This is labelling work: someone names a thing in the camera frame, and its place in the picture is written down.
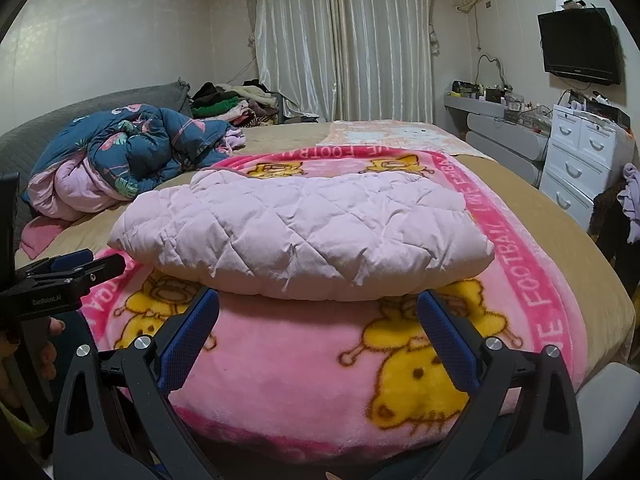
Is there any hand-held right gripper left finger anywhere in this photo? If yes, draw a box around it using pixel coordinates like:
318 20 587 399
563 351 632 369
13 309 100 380
52 287 221 480

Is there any clutter of small desk items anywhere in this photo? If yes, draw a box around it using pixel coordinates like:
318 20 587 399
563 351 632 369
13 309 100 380
450 79 553 126

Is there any person's left hand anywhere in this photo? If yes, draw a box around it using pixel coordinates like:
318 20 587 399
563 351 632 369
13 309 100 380
35 317 67 382

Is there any purple garment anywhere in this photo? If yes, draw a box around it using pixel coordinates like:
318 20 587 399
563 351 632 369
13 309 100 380
617 162 640 246

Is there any bed with tan sheet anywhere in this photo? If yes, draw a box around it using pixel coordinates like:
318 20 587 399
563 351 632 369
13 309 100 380
15 120 636 396

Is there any peach printed blanket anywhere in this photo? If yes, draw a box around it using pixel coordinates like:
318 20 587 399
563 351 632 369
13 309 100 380
327 120 473 156

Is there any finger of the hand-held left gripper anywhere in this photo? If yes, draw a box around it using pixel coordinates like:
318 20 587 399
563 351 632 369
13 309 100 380
15 249 94 282
75 254 126 293

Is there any pink printed blanket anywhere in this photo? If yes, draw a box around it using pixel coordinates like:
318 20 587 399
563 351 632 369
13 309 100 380
77 149 588 466

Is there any grey padded headboard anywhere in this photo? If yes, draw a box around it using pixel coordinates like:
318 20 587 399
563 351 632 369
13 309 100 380
0 79 193 241

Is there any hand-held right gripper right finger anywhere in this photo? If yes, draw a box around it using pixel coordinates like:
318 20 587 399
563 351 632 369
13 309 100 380
415 290 583 480

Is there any pink quilted jacket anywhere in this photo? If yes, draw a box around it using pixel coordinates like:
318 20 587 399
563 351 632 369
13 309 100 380
107 169 496 302

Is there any black television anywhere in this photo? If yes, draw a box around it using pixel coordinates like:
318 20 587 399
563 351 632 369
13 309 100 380
537 7 626 86

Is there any white drawer chest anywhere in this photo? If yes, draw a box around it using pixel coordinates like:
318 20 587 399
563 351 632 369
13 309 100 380
539 102 636 233

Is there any grey vanity desk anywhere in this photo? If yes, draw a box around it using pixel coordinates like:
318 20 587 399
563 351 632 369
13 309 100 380
444 92 551 181

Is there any white curtain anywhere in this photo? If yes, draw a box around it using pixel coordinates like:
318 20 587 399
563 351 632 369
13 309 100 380
252 0 436 123

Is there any pink cloth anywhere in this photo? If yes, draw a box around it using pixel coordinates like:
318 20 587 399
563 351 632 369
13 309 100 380
20 216 71 261

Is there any dark chair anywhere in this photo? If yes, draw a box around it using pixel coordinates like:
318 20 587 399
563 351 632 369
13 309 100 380
587 180 640 261

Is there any pile of clothes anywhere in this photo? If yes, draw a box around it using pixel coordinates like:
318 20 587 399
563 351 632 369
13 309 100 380
191 79 281 127

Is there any blue floral duvet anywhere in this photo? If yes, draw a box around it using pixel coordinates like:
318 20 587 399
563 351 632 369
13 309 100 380
22 102 246 221

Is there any black box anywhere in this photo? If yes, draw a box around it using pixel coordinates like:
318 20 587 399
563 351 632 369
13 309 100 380
585 95 632 126

